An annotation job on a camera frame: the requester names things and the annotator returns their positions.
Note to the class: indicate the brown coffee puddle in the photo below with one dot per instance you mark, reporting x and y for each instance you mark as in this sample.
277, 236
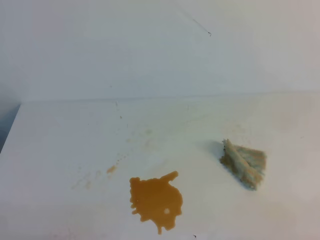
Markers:
156, 200

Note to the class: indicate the stained crumpled rag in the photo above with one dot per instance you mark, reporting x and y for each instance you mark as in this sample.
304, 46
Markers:
247, 165

